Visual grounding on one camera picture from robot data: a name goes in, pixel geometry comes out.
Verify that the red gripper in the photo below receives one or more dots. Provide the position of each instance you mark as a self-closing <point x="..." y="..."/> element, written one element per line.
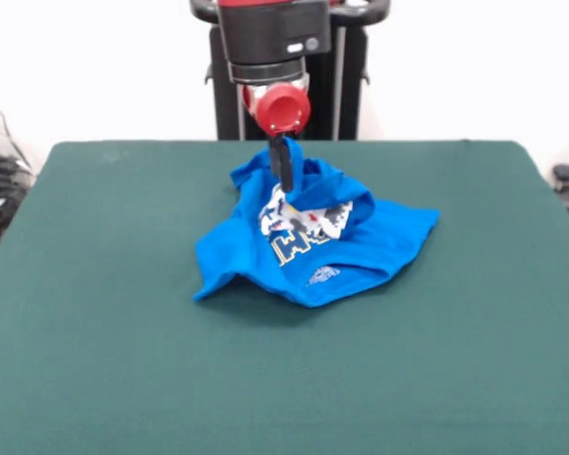
<point x="284" y="111"/>

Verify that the blue printed t-shirt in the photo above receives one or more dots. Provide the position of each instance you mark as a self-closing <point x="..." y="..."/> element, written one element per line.
<point x="384" y="237"/>

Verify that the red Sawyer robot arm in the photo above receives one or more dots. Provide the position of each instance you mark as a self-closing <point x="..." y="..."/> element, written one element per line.
<point x="265" y="33"/>

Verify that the dark green table cloth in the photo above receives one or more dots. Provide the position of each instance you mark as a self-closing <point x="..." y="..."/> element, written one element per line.
<point x="123" y="355"/>

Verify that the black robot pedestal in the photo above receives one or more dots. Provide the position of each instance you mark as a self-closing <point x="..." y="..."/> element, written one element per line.
<point x="346" y="85"/>

